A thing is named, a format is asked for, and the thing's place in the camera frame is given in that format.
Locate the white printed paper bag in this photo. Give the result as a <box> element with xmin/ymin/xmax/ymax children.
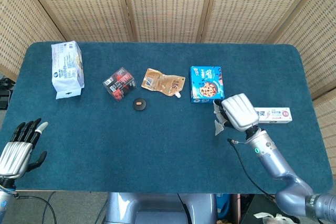
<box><xmin>50</xmin><ymin>40</ymin><xmax>86</xmax><ymax>100</ymax></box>

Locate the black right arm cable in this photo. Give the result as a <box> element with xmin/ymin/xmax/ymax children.
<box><xmin>227</xmin><ymin>138</ymin><xmax>283</xmax><ymax>204</ymax></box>

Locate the black floor equipment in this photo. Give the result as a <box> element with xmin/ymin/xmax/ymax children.
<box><xmin>0</xmin><ymin>76</ymin><xmax>14</xmax><ymax>109</ymax></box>

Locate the blue felt table mat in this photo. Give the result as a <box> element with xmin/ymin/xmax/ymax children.
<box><xmin>0</xmin><ymin>41</ymin><xmax>334</xmax><ymax>195</ymax></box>

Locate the white pink toothpaste box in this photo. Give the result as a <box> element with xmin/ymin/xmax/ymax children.
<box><xmin>254</xmin><ymin>107</ymin><xmax>293</xmax><ymax>124</ymax></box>

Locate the brown spout pouch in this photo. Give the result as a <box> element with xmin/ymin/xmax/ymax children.
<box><xmin>141</xmin><ymin>68</ymin><xmax>186</xmax><ymax>99</ymax></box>

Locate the black round lid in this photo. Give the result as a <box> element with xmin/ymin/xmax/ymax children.
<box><xmin>132</xmin><ymin>98</ymin><xmax>148</xmax><ymax>111</ymax></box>

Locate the woven rattan screen panel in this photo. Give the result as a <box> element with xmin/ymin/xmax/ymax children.
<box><xmin>312</xmin><ymin>94</ymin><xmax>336</xmax><ymax>175</ymax></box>
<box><xmin>120</xmin><ymin>0</ymin><xmax>216</xmax><ymax>43</ymax></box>
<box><xmin>196</xmin><ymin>0</ymin><xmax>330</xmax><ymax>44</ymax></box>
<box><xmin>19</xmin><ymin>0</ymin><xmax>138</xmax><ymax>42</ymax></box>
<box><xmin>271</xmin><ymin>0</ymin><xmax>336</xmax><ymax>100</ymax></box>
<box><xmin>0</xmin><ymin>0</ymin><xmax>66</xmax><ymax>82</ymax></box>

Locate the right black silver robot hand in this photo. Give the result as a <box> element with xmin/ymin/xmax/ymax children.
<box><xmin>213</xmin><ymin>93</ymin><xmax>260</xmax><ymax>133</ymax></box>

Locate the white crumpled paper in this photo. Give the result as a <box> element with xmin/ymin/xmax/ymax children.
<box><xmin>253</xmin><ymin>212</ymin><xmax>289</xmax><ymax>224</ymax></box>

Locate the blue plastic container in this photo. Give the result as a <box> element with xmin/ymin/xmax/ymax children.
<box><xmin>216</xmin><ymin>193</ymin><xmax>232</xmax><ymax>219</ymax></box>

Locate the black red clear box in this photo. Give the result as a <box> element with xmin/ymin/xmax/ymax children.
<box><xmin>102</xmin><ymin>67</ymin><xmax>137</xmax><ymax>102</ymax></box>

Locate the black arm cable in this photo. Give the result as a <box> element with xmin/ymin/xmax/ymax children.
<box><xmin>13</xmin><ymin>194</ymin><xmax>58</xmax><ymax>224</ymax></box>
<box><xmin>227</xmin><ymin>138</ymin><xmax>283</xmax><ymax>204</ymax></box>

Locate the tea bag with string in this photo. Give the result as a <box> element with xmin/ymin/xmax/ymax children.
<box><xmin>214</xmin><ymin>119</ymin><xmax>226</xmax><ymax>136</ymax></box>

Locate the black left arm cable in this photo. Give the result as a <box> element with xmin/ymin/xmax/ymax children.
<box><xmin>13</xmin><ymin>194</ymin><xmax>58</xmax><ymax>224</ymax></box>

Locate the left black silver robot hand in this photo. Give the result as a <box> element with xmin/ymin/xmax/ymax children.
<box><xmin>0</xmin><ymin>118</ymin><xmax>49</xmax><ymax>180</ymax></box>

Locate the blue cookie box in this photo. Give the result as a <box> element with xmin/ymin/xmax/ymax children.
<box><xmin>190</xmin><ymin>66</ymin><xmax>226</xmax><ymax>104</ymax></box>

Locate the grey-blue robot torso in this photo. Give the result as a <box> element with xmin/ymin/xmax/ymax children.
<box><xmin>104</xmin><ymin>191</ymin><xmax>218</xmax><ymax>224</ymax></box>

